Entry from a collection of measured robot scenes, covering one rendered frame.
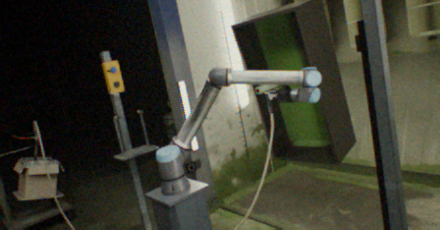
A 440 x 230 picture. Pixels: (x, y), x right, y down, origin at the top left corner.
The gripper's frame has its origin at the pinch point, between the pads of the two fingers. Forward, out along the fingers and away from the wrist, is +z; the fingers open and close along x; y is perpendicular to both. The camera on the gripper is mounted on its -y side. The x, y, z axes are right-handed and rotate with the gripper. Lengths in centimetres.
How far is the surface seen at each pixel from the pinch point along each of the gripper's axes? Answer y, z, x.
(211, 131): 47, 83, 20
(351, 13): -39, -8, 136
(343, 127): 41, -31, 49
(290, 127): 53, 27, 67
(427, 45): -1, -64, 165
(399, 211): 28, -100, -65
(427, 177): 97, -77, 99
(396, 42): -5, -37, 169
